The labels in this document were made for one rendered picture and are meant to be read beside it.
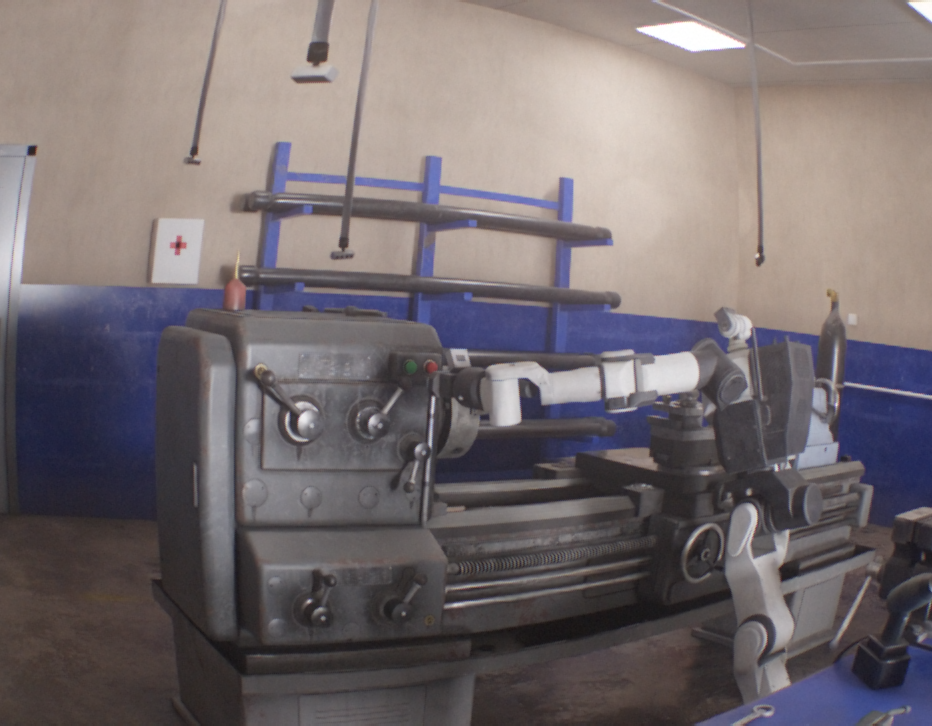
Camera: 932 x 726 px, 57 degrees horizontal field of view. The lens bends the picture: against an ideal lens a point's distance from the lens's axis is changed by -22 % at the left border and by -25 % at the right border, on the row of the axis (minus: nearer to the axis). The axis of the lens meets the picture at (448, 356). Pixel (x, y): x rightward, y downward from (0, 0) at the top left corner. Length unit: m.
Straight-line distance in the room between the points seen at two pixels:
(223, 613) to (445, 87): 4.63
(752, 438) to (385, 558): 0.95
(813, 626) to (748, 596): 1.72
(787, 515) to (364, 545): 1.08
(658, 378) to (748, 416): 0.35
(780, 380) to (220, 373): 1.35
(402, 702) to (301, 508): 0.67
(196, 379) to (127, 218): 3.31
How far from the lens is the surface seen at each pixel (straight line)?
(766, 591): 2.65
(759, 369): 2.53
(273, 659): 2.66
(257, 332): 2.49
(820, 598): 4.32
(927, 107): 7.24
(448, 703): 2.96
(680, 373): 2.37
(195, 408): 2.48
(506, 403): 2.28
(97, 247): 5.67
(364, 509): 2.66
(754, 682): 2.66
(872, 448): 7.33
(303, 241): 6.09
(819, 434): 4.19
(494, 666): 2.86
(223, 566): 2.54
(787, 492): 2.55
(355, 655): 2.76
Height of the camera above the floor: 1.44
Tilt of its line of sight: 4 degrees down
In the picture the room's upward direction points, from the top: 4 degrees clockwise
